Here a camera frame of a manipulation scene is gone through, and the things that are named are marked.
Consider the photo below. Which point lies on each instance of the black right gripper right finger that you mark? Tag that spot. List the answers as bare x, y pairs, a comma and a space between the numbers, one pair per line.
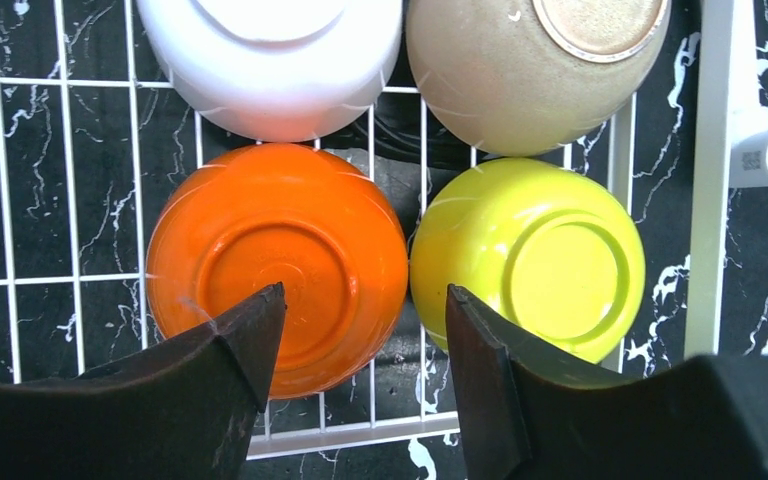
529, 410

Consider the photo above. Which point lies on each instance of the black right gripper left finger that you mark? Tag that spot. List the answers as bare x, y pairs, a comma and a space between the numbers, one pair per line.
182, 409

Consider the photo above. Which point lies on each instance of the yellow-green bowl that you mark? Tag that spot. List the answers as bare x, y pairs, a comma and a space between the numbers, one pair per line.
550, 250

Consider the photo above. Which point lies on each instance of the white bowl with brown outside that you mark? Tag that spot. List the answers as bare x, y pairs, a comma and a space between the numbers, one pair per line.
289, 214

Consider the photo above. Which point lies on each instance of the beige bowl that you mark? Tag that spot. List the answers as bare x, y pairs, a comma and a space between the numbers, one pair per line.
524, 77

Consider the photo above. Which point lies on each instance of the pale grey bowl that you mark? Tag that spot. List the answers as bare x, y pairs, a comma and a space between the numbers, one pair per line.
276, 71

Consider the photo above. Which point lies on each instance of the white wire dish rack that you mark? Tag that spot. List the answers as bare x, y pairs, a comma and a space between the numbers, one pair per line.
93, 142

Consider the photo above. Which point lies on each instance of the white PVC pipe frame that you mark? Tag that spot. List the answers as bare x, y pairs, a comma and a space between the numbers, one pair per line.
749, 162

